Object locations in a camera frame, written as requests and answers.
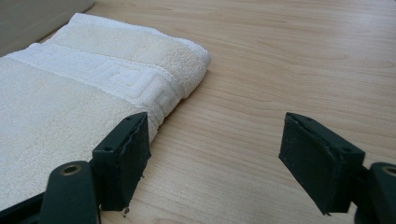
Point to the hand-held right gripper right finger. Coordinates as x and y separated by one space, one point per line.
317 161

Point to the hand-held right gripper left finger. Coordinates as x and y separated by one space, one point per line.
121 168

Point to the white towel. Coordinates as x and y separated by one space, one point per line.
93 93

